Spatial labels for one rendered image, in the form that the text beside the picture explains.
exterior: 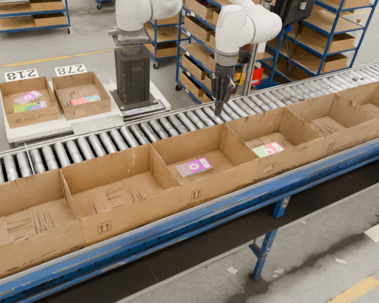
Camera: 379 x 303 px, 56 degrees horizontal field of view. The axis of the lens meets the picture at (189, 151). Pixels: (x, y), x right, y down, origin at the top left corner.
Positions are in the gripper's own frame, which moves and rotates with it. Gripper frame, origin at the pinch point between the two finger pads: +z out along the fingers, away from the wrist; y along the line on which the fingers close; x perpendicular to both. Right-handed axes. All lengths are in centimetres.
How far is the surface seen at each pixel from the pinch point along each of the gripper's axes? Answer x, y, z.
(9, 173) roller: 70, 71, 47
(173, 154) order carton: 12.2, 13.2, 27.9
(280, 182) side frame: -15.7, -29.9, 31.1
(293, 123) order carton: -49, -12, 21
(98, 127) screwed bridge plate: 14, 77, 45
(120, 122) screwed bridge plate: 2, 73, 45
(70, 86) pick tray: 5, 127, 42
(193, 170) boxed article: 9.3, 2.2, 31.9
